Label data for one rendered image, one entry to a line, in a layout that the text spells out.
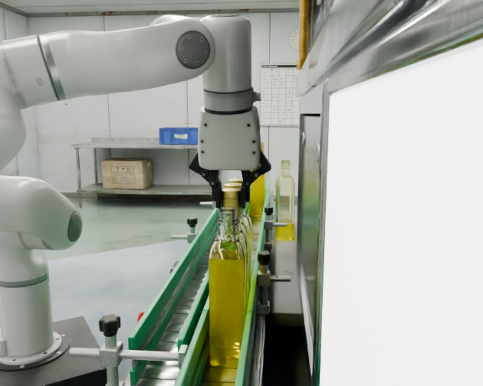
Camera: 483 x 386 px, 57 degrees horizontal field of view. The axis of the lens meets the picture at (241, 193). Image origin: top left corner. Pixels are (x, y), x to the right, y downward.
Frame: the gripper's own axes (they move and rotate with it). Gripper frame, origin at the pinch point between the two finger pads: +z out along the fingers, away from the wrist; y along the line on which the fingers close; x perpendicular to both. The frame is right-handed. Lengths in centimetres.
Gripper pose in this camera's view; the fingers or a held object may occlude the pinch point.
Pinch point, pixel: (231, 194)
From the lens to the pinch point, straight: 75.7
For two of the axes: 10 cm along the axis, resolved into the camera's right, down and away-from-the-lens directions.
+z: 0.2, 9.1, 4.2
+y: -10.0, -0.2, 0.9
